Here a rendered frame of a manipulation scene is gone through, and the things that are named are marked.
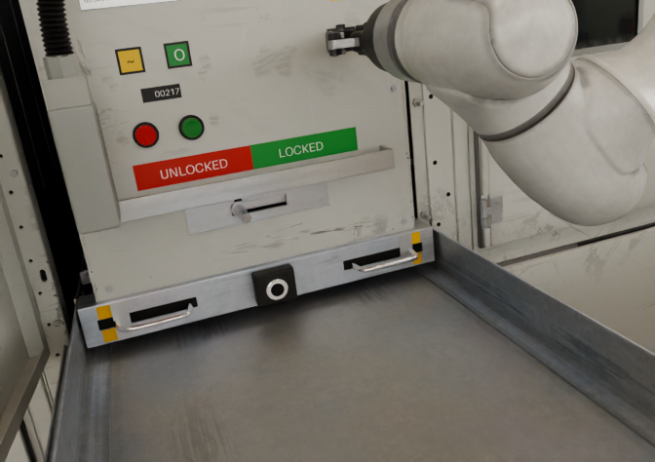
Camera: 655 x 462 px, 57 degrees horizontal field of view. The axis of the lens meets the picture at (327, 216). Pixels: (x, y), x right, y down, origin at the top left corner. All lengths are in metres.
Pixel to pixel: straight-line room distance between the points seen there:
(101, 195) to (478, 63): 0.45
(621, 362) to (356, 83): 0.50
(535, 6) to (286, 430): 0.48
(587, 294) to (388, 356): 0.59
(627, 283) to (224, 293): 0.81
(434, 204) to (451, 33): 0.59
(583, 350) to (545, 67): 0.37
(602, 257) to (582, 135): 0.73
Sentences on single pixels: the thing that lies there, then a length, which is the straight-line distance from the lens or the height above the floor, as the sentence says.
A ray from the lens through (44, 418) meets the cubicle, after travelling 1.04.
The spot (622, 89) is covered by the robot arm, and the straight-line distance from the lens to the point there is 0.58.
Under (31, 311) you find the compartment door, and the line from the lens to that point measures 0.96.
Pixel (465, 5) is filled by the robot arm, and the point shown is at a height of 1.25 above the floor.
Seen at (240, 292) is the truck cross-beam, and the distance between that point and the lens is 0.90.
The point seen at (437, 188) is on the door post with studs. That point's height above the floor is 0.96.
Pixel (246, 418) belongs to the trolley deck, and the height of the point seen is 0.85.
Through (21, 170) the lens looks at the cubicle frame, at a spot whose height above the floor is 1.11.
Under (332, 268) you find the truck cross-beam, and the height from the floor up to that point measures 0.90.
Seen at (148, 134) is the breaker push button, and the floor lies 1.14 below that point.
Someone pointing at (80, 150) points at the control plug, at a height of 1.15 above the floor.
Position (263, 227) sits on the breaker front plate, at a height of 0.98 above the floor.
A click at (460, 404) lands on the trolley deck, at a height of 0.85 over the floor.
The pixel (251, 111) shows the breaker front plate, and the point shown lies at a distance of 0.85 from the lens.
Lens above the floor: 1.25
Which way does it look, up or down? 18 degrees down
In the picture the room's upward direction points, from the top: 7 degrees counter-clockwise
